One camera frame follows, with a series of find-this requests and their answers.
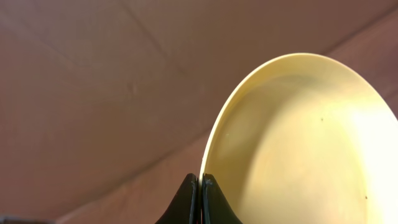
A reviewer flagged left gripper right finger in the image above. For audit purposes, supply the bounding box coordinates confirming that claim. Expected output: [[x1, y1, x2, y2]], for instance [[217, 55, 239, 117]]
[[201, 174, 242, 224]]

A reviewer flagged yellow plate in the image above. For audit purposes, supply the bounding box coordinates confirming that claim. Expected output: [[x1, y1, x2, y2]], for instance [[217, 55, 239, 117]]
[[200, 54, 397, 223]]

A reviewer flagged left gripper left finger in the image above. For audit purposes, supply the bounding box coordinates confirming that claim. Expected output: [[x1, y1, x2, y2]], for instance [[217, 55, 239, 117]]
[[155, 173, 198, 224]]

